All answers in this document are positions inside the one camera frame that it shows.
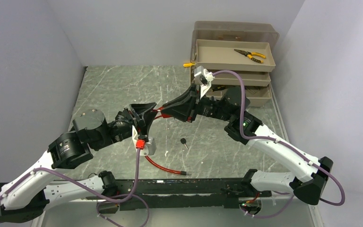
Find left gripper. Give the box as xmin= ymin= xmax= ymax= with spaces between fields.
xmin=92 ymin=102 xmax=158 ymax=150

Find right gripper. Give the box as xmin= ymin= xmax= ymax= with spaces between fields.
xmin=162 ymin=83 xmax=233 ymax=122

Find red cable lock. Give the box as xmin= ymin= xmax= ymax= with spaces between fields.
xmin=144 ymin=106 xmax=191 ymax=176

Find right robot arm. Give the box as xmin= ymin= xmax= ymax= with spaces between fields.
xmin=160 ymin=85 xmax=333 ymax=205

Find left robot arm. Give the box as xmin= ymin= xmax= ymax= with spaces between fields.
xmin=0 ymin=103 xmax=157 ymax=223

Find black head car key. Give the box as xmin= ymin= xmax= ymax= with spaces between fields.
xmin=180 ymin=138 xmax=189 ymax=149

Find tools in bottom tray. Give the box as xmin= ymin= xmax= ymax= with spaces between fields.
xmin=206 ymin=86 xmax=272 ymax=98

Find beige tiered toolbox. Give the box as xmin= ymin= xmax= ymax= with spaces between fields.
xmin=189 ymin=21 xmax=280 ymax=107

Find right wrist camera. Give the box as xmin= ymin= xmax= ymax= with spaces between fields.
xmin=194 ymin=66 xmax=215 ymax=98

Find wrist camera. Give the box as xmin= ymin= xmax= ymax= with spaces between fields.
xmin=131 ymin=126 xmax=156 ymax=156
xmin=194 ymin=66 xmax=215 ymax=98

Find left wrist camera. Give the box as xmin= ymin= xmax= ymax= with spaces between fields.
xmin=131 ymin=126 xmax=156 ymax=156

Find yellow handled screwdriver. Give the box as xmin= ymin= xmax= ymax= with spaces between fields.
xmin=183 ymin=63 xmax=195 ymax=68

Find yellow handled pliers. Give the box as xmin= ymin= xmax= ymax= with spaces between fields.
xmin=234 ymin=49 xmax=266 ymax=63

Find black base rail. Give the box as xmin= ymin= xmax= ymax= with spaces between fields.
xmin=86 ymin=178 xmax=271 ymax=211

